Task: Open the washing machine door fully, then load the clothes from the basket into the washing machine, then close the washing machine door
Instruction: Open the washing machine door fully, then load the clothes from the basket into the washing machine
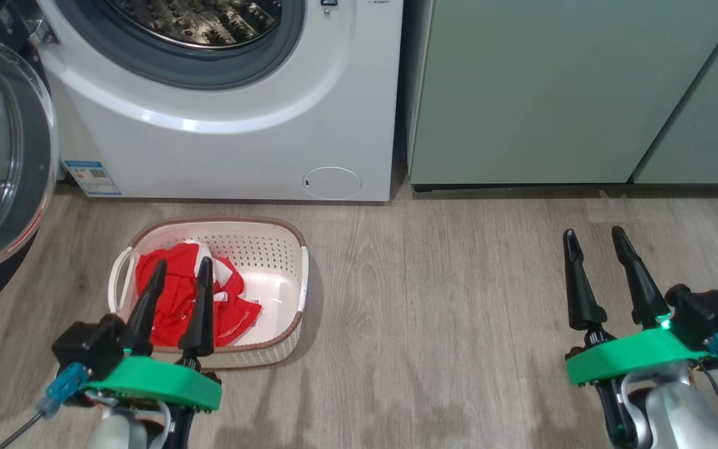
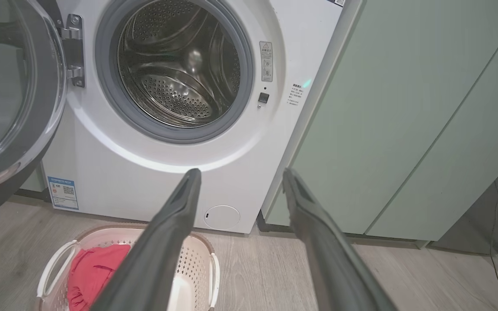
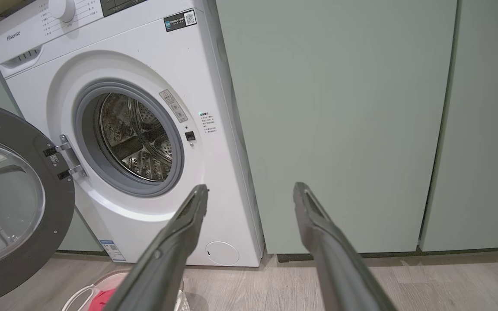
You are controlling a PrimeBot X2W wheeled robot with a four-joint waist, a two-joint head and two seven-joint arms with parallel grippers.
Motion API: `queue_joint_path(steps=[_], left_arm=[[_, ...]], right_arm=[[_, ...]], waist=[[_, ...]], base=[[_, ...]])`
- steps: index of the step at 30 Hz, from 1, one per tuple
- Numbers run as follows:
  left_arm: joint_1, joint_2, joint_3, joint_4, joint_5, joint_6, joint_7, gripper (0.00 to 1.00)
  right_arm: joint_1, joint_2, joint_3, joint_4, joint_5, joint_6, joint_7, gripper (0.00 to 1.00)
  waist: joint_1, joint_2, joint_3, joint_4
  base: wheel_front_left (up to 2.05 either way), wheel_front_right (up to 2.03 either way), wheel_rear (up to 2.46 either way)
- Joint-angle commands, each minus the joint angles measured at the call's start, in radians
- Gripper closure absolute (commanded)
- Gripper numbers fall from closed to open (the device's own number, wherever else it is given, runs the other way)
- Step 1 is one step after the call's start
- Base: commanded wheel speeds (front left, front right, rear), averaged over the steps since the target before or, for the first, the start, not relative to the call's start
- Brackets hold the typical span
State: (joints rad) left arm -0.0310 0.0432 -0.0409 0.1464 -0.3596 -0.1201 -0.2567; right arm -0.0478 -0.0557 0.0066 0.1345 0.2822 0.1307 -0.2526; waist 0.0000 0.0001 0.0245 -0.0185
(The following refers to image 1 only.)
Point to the metal washer door hinge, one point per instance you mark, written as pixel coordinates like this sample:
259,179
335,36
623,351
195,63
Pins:
41,32

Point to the cream perforated laundry basket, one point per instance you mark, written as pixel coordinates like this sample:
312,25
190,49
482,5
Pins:
272,249

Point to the washing machine glass door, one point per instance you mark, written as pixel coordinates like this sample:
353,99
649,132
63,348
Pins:
35,156

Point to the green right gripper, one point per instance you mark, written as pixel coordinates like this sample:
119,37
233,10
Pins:
633,355

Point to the stainless steel washing machine drum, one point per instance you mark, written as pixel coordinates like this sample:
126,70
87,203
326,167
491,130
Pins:
209,25

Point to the pale green cabinet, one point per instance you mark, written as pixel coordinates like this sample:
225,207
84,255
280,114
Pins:
552,93

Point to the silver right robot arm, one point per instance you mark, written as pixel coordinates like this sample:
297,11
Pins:
677,418

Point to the blue energy label sticker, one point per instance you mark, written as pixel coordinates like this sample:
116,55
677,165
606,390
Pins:
91,179

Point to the narrow pale green cabinet door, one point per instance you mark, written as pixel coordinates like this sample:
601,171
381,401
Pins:
708,125

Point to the blue left camera connector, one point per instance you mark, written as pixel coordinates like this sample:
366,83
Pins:
63,386

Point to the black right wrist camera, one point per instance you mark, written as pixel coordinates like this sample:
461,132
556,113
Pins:
705,318

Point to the white front-load washing machine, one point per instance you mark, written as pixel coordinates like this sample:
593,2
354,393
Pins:
240,156

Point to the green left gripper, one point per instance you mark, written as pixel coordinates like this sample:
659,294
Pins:
159,383

